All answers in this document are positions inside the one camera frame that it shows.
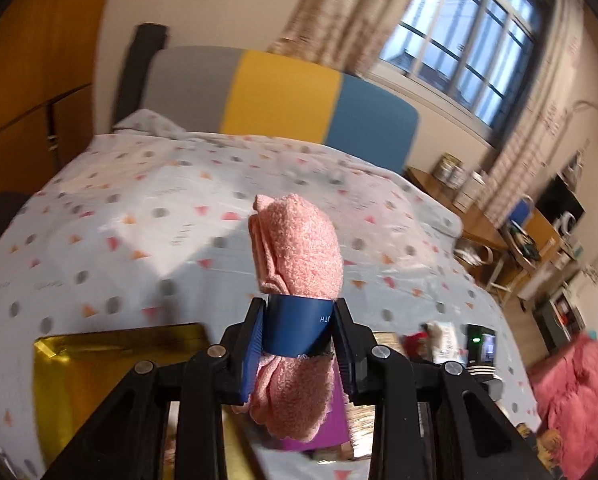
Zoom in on wooden wardrobe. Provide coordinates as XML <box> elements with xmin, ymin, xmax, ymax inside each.
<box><xmin>0</xmin><ymin>0</ymin><xmax>117</xmax><ymax>211</ymax></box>

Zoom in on pink fluffy blanket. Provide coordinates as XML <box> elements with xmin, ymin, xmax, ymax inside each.
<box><xmin>526</xmin><ymin>332</ymin><xmax>598</xmax><ymax>480</ymax></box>

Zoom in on ornate gold tissue box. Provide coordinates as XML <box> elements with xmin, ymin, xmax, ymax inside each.
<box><xmin>346</xmin><ymin>400</ymin><xmax>380</xmax><ymax>461</ymax></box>

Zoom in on grey yellow blue headboard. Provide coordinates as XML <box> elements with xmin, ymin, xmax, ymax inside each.
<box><xmin>113</xmin><ymin>23</ymin><xmax>421</xmax><ymax>176</ymax></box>

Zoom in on pink towel with blue band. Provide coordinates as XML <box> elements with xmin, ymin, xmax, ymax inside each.
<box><xmin>231</xmin><ymin>193</ymin><xmax>344</xmax><ymax>443</ymax></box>

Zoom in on purple carton box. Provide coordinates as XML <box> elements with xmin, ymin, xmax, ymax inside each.
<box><xmin>279</xmin><ymin>390</ymin><xmax>352</xmax><ymax>456</ymax></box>

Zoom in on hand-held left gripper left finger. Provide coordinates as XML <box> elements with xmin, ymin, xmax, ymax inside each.
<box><xmin>44</xmin><ymin>297</ymin><xmax>267</xmax><ymax>480</ymax></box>

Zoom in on beige patterned curtain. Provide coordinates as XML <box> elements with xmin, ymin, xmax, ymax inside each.
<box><xmin>266</xmin><ymin>0</ymin><xmax>447</xmax><ymax>81</ymax></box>
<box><xmin>479</xmin><ymin>0</ymin><xmax>587</xmax><ymax>221</ymax></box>

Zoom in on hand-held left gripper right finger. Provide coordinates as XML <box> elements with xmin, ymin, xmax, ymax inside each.
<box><xmin>331</xmin><ymin>297</ymin><xmax>555</xmax><ymax>480</ymax></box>

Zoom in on black monitor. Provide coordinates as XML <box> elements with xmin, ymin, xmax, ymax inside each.
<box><xmin>535</xmin><ymin>175</ymin><xmax>586</xmax><ymax>223</ymax></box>

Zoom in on white storage shelf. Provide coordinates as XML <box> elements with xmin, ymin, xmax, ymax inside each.
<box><xmin>532</xmin><ymin>270</ymin><xmax>587</xmax><ymax>351</ymax></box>

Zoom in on white cables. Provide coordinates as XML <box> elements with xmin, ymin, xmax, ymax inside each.
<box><xmin>454</xmin><ymin>240</ymin><xmax>495</xmax><ymax>266</ymax></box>

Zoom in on barred window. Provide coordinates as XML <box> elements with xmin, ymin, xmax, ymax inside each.
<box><xmin>369</xmin><ymin>0</ymin><xmax>550</xmax><ymax>133</ymax></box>

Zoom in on wooden bedside table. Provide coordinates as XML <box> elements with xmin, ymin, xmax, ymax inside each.
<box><xmin>404</xmin><ymin>166</ymin><xmax>510</xmax><ymax>251</ymax></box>

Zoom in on white round fan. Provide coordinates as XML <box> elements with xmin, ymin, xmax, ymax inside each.
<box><xmin>554</xmin><ymin>210</ymin><xmax>577</xmax><ymax>236</ymax></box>

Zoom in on gold metal tin box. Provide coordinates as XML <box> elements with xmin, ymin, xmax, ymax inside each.
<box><xmin>33</xmin><ymin>323</ymin><xmax>267</xmax><ymax>480</ymax></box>

